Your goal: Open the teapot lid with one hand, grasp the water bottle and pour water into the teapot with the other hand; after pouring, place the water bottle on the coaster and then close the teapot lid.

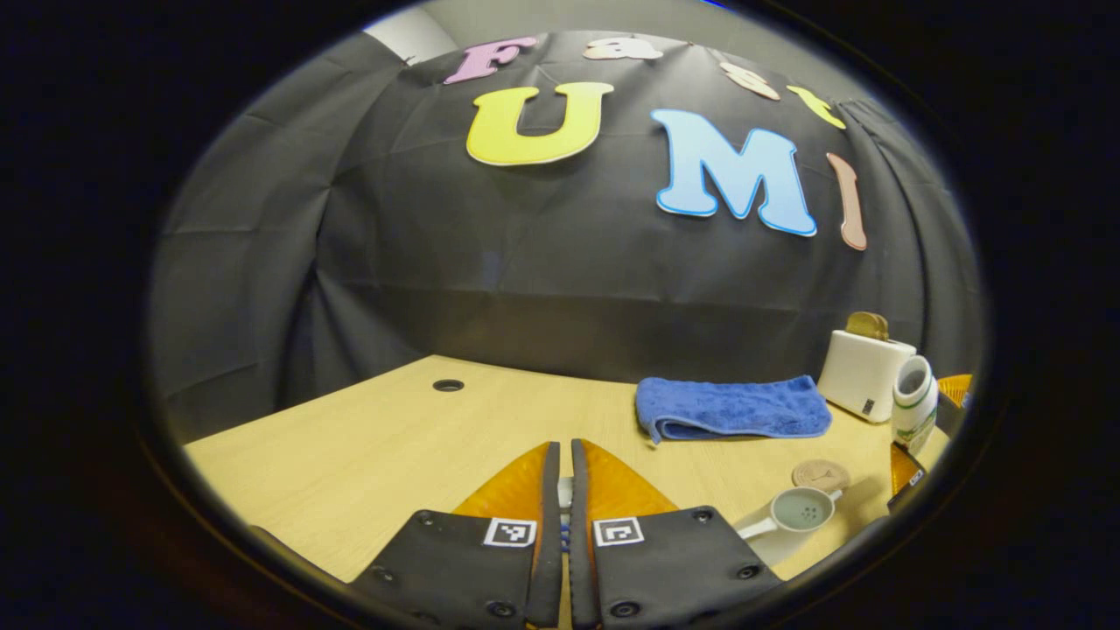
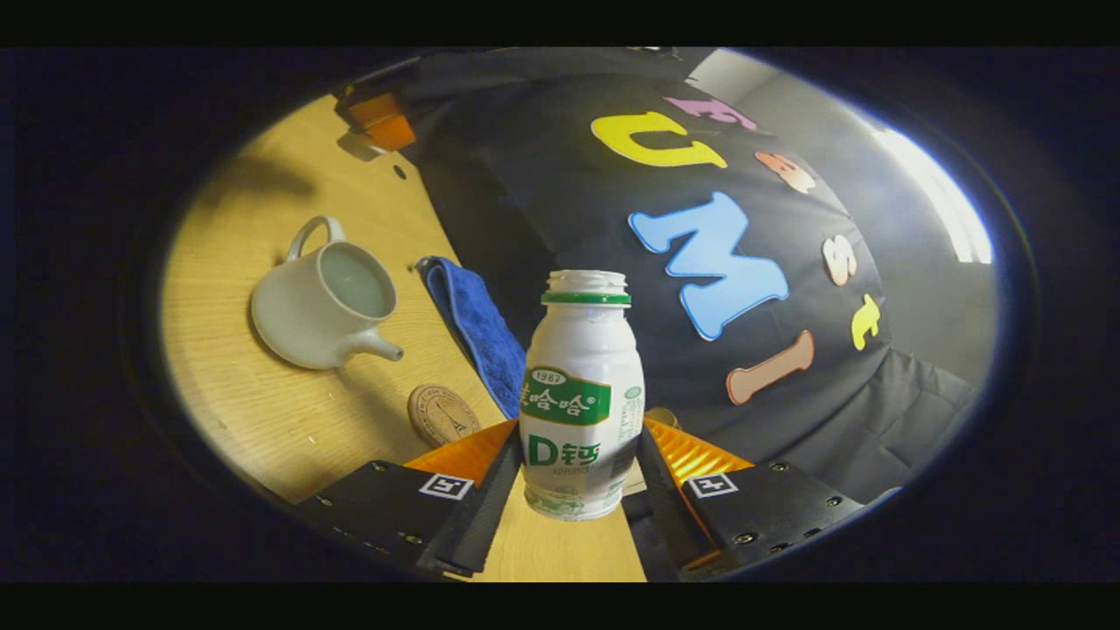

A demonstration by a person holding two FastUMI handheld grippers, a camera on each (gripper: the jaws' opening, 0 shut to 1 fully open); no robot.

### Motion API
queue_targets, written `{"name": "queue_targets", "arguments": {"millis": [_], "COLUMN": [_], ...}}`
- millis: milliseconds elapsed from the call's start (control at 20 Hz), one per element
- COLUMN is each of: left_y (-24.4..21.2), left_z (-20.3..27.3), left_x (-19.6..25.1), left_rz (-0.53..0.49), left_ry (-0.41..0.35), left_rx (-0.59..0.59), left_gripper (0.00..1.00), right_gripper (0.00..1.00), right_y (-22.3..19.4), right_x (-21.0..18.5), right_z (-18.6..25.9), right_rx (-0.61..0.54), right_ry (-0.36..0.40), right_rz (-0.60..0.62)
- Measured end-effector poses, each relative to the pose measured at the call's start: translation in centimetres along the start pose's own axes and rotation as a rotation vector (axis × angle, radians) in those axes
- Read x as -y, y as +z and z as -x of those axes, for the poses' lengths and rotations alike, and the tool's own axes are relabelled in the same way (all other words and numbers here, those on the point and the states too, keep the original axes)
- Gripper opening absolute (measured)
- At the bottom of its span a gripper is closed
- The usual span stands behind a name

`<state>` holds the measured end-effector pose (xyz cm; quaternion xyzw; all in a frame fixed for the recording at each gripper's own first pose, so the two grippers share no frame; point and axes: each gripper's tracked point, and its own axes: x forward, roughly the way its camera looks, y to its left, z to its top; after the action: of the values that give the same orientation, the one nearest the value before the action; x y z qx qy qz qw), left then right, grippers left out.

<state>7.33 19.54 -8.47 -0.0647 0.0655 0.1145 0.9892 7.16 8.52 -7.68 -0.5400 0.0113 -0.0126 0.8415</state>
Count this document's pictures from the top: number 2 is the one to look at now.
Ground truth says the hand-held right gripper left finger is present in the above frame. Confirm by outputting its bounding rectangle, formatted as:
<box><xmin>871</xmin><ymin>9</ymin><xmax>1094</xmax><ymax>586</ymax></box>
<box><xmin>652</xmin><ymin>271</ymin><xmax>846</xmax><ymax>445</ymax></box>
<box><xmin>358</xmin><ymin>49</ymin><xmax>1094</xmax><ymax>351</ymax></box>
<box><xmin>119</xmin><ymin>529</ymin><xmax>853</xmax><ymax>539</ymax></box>
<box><xmin>293</xmin><ymin>420</ymin><xmax>523</xmax><ymax>578</ymax></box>

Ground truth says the white ceramic teacup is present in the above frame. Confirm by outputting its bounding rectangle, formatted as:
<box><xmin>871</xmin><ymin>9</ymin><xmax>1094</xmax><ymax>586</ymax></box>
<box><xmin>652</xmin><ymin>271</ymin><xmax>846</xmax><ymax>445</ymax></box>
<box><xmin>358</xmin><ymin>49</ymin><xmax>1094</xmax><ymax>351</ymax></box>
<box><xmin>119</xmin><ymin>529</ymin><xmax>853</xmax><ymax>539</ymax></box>
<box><xmin>250</xmin><ymin>215</ymin><xmax>405</xmax><ymax>371</ymax></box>

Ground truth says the round brown coaster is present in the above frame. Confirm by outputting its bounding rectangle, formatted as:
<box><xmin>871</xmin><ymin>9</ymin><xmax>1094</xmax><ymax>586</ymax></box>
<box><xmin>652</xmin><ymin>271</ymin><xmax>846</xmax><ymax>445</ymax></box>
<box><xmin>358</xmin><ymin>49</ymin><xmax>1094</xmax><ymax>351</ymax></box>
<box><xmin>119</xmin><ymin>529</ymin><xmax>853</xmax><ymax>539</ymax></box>
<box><xmin>407</xmin><ymin>383</ymin><xmax>482</xmax><ymax>449</ymax></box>

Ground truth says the white water bottle green label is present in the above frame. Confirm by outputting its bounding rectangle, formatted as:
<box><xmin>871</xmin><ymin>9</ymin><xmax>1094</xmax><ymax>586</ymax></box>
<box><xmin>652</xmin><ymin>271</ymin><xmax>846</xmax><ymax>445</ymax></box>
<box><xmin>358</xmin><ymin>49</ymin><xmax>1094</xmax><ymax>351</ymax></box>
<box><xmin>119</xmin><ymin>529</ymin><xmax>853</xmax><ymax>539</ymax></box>
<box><xmin>519</xmin><ymin>269</ymin><xmax>647</xmax><ymax>522</ymax></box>

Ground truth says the black backdrop cloth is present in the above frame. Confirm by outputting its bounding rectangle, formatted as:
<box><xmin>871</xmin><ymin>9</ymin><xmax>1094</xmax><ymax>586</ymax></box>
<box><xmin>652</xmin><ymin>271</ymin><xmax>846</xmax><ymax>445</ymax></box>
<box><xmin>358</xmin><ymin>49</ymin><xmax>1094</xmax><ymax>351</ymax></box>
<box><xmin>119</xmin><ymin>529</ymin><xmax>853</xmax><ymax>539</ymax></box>
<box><xmin>402</xmin><ymin>48</ymin><xmax>985</xmax><ymax>508</ymax></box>

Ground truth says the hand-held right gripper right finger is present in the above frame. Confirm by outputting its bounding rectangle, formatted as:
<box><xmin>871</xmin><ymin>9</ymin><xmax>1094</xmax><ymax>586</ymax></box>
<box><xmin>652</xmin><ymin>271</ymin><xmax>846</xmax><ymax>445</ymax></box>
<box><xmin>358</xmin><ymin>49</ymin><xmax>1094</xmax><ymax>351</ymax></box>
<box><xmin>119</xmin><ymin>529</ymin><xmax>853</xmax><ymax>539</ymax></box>
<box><xmin>637</xmin><ymin>418</ymin><xmax>867</xmax><ymax>576</ymax></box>

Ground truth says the blue towel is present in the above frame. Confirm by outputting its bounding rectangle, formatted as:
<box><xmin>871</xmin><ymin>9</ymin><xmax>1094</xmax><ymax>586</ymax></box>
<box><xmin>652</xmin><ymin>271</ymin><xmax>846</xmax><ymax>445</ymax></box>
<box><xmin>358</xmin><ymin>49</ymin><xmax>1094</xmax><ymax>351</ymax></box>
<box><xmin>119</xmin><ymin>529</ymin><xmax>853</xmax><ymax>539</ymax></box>
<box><xmin>416</xmin><ymin>255</ymin><xmax>528</xmax><ymax>421</ymax></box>

